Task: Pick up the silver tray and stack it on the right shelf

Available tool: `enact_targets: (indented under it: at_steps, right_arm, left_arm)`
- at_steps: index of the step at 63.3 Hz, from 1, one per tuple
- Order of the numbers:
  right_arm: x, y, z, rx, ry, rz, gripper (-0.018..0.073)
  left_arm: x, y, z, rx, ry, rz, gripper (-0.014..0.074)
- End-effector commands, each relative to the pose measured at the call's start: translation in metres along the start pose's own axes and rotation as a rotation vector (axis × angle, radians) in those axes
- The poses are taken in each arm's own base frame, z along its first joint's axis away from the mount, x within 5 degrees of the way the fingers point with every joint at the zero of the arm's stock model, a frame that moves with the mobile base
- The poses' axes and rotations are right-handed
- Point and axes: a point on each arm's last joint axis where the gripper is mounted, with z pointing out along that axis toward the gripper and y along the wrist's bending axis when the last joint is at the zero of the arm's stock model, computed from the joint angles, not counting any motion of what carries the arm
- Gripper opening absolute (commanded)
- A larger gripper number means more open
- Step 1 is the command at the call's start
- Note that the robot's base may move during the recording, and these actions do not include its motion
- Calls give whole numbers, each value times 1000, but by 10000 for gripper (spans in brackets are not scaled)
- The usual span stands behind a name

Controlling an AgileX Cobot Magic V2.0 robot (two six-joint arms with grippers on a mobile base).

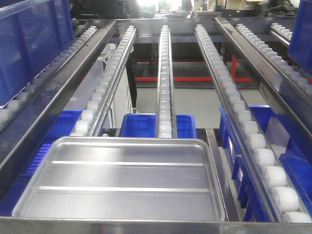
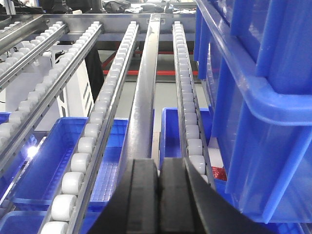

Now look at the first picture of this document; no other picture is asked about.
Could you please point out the silver ribbed metal tray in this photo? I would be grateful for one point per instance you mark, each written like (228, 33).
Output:
(124, 178)

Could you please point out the centre white roller track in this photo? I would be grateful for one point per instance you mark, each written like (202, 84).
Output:
(165, 126)

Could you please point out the blue bin below centre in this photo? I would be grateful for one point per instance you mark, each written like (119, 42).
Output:
(143, 125)

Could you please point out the blue bin below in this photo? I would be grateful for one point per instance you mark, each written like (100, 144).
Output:
(61, 127)
(143, 125)
(290, 156)

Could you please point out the left-centre white roller track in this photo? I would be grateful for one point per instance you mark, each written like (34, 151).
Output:
(92, 118)

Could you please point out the blue bin below left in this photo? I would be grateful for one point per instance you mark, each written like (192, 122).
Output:
(61, 127)

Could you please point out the blue bin below right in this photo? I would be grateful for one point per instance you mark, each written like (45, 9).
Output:
(290, 156)

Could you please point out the far left white roller track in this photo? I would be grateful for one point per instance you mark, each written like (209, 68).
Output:
(10, 108)

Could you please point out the large blue bin upper left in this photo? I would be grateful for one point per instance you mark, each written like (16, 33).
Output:
(32, 34)

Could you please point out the far right white roller track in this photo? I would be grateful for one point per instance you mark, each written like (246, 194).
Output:
(276, 60)

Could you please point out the right-centre white roller track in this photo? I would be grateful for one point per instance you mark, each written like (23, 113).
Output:
(263, 186)

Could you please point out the blue bin upper right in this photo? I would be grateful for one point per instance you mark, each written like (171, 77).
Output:
(300, 48)

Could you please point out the red floor frame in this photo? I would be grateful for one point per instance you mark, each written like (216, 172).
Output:
(233, 60)

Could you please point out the left steel divider rail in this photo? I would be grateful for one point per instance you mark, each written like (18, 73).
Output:
(22, 135)

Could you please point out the steel divider rail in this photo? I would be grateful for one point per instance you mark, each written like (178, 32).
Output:
(22, 135)
(279, 91)

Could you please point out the right steel divider rail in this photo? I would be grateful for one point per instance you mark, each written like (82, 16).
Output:
(279, 91)

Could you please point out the front steel shelf rail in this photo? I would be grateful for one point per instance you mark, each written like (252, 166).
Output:
(14, 225)

